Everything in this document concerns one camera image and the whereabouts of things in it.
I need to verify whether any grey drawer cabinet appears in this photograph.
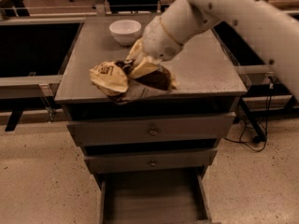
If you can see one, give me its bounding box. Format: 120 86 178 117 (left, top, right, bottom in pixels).
55 17 247 224

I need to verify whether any open bottom grey drawer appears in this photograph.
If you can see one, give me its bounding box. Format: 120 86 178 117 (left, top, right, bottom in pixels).
100 168 212 224

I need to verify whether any white ceramic bowl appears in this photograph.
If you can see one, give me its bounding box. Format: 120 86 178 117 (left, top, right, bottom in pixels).
109 20 142 46

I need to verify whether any middle grey drawer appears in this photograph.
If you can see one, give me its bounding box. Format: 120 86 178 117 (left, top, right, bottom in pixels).
84 148 217 174

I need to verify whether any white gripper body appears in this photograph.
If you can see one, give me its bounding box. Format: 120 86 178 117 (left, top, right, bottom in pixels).
134 17 183 64

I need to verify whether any black floor cable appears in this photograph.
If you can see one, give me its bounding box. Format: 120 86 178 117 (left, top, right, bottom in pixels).
224 75 278 153

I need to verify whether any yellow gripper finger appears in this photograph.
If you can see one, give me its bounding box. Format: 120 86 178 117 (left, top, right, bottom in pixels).
128 60 158 79
125 39 143 63

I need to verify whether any brown chip bag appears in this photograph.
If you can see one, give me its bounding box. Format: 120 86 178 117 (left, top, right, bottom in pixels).
90 60 177 104

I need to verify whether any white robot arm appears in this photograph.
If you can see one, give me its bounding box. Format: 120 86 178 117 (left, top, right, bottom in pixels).
127 0 299 98

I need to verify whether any top grey drawer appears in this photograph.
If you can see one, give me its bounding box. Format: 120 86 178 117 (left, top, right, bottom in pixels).
67 112 235 147

